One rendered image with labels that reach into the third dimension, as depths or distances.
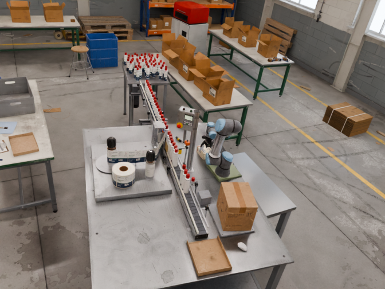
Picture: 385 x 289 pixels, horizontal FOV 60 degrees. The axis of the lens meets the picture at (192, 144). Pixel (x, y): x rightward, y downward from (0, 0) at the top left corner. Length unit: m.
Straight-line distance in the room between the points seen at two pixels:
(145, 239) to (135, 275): 0.32
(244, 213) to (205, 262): 0.48
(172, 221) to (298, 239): 1.82
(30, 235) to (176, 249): 1.83
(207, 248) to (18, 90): 3.28
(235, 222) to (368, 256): 2.08
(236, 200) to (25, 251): 2.22
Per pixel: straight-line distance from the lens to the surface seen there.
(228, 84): 4.70
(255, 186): 3.38
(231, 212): 2.70
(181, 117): 3.09
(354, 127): 6.61
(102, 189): 3.07
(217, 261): 2.67
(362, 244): 4.57
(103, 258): 2.64
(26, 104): 4.35
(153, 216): 2.90
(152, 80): 5.09
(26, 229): 4.08
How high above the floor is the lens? 2.93
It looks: 34 degrees down
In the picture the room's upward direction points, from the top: 8 degrees clockwise
